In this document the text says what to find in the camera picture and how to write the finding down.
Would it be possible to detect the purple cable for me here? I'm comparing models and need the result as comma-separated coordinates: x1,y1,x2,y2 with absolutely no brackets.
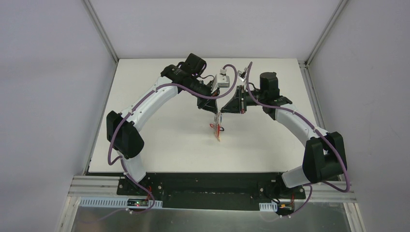
107,64,238,215
244,61,351,193

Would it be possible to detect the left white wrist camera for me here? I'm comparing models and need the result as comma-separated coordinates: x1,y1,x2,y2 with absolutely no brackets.
211,69,230,91

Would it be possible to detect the grey red keyring holder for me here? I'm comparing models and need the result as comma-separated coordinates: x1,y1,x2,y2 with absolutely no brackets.
210,111,225,142

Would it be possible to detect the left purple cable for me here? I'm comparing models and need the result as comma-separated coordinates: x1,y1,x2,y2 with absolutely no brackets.
107,64,238,215

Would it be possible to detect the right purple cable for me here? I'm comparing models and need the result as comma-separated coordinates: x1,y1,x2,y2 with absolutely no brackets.
244,61,351,193

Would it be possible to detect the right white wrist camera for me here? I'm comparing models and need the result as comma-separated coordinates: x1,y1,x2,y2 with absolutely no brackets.
238,67,249,86

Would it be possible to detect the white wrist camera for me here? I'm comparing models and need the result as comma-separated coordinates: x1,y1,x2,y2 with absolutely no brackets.
211,69,230,91
238,67,249,86

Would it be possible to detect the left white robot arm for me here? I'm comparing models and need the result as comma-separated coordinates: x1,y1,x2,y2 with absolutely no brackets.
106,53,230,196

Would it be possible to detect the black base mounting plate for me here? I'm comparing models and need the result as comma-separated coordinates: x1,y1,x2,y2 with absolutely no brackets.
117,172,306,211

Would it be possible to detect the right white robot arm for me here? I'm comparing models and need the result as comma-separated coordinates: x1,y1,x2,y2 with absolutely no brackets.
221,72,347,198

